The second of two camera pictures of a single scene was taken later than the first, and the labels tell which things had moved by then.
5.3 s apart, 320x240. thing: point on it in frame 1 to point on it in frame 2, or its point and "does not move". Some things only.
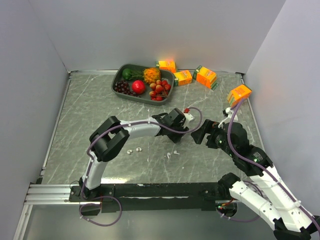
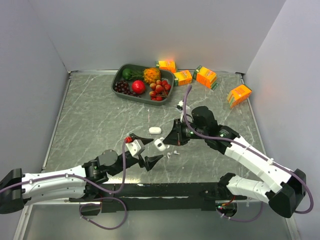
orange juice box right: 235,95 does not move
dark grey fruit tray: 117,75 does not move
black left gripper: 176,138 to 150,161
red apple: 138,87 does not move
